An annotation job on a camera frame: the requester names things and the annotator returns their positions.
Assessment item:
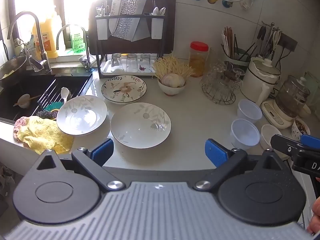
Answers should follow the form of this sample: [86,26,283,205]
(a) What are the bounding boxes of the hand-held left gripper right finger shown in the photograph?
[194,139,287,190]

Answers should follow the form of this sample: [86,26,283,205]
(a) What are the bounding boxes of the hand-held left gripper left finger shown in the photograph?
[36,138,126,192]

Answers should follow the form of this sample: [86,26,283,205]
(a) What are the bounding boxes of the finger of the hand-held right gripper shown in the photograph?
[300,134,320,146]
[270,134,301,158]

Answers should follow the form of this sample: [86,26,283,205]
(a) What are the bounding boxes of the small white bowl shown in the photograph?
[259,124,282,148]

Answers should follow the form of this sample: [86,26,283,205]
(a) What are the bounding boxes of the white plastic container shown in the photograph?
[237,99,263,124]
[230,118,260,150]

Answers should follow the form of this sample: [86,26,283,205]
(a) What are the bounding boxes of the white leaf-pattern plate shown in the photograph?
[110,102,172,149]
[56,95,108,136]

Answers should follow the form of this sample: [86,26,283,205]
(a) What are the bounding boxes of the colourful floral plate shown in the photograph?
[101,75,147,103]

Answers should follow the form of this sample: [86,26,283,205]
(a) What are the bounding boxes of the person's right hand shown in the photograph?
[307,197,320,234]

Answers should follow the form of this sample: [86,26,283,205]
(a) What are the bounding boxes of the patterned bowl with dark dregs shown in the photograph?
[291,118,311,141]

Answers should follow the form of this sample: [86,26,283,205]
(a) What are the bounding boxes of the glass kettle with cream base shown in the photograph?
[261,75,311,130]

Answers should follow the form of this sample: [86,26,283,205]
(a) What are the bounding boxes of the yellow cloth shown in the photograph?
[22,116,74,155]

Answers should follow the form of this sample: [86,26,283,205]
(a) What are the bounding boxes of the white electric pot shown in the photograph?
[241,57,282,107]

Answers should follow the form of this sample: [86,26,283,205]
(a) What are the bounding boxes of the teal plastic scrubber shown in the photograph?
[44,101,64,112]

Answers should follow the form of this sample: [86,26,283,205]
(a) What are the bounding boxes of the dark scrubbing pad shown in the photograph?
[36,109,59,120]

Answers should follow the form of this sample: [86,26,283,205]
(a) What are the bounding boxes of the cluster of clear glass cups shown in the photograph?
[200,60,245,98]

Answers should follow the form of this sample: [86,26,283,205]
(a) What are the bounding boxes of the white garlic bowl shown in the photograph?
[157,78,187,97]

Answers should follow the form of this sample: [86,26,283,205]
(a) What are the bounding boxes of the black sink drying rack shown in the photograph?
[37,79,73,105]

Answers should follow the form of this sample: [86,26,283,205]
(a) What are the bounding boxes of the white tray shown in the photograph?
[100,59,158,77]

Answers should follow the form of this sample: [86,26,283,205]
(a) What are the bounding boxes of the garlic bulb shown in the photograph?
[161,74,185,88]

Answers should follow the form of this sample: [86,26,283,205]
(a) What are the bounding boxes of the pink cloth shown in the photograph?
[14,116,30,143]

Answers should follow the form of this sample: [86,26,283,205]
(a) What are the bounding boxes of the clear drinking glass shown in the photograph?
[126,54,138,72]
[111,53,123,72]
[139,54,152,72]

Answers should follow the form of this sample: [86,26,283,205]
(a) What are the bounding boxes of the pale green chopstick holder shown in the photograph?
[224,47,250,67]

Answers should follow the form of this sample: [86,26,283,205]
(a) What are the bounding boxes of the small grey bowl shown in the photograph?
[17,94,31,109]

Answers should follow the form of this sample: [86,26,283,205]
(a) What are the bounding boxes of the red-lid plastic jar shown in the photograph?
[189,42,209,78]

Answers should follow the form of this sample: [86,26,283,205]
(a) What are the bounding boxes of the black sink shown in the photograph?
[0,67,93,125]

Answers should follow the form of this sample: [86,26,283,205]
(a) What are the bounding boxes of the bundle of dried noodles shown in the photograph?
[152,54,195,80]

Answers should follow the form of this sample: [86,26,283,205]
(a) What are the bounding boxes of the small metal faucet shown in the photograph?
[56,24,92,70]

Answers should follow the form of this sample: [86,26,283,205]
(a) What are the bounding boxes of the bundle of black chopsticks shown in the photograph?
[235,37,256,61]

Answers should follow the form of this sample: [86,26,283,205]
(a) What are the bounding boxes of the hanging kitchen utensils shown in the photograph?
[255,21,282,58]

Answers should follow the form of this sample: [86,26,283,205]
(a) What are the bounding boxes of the bundle of wooden chopsticks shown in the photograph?
[221,26,238,58]

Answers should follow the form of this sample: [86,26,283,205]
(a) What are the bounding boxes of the tall metal faucet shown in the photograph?
[7,11,53,74]

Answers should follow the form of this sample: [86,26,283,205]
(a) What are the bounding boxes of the green liquid bottle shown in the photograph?
[70,24,87,54]

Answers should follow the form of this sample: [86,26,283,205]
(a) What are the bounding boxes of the orange liquid bottle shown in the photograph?
[32,17,59,58]

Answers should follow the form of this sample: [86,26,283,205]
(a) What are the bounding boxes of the metal pot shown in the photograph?
[0,55,28,88]

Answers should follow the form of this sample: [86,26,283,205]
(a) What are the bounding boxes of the plain steel kitchen knife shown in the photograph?
[131,0,148,42]

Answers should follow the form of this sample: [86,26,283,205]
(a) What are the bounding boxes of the hammered steel cleaver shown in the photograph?
[112,0,142,40]

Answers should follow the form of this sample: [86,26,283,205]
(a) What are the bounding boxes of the black dish rack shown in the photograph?
[95,0,167,79]

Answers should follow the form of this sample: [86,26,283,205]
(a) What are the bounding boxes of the brown cutting board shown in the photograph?
[89,0,176,55]

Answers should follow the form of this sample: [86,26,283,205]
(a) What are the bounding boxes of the wire cup rack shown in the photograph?
[201,75,237,105]

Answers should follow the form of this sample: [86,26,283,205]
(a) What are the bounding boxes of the black wall socket strip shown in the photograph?
[277,32,298,53]

